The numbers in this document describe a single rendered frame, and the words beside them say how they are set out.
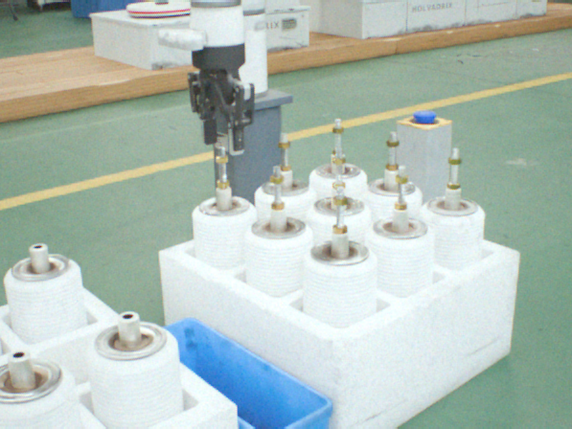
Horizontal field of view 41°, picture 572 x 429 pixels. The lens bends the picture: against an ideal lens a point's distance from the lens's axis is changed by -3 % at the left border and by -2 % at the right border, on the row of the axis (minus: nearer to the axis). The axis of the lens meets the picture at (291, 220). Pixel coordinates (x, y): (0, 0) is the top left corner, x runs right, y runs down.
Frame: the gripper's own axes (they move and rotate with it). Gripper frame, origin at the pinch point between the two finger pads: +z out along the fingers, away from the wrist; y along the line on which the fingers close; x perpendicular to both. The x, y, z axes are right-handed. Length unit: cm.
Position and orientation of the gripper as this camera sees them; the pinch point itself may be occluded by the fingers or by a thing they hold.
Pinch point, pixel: (222, 140)
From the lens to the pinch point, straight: 114.0
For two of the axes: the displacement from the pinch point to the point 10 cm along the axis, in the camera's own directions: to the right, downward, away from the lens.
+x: -7.9, 2.4, -5.7
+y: -6.2, -2.8, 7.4
